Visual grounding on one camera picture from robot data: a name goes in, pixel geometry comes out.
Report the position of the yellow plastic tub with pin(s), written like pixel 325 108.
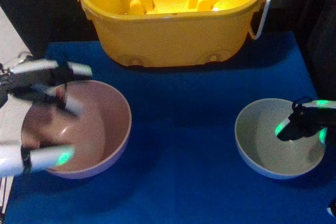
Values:
pixel 170 32

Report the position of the large pink bowl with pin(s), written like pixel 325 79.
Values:
pixel 105 119

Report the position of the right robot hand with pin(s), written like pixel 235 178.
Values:
pixel 302 127

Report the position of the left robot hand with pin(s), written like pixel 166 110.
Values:
pixel 31 79

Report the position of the small pale grey bowl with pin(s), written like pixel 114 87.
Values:
pixel 257 129

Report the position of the blue table mat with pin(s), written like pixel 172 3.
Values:
pixel 183 182

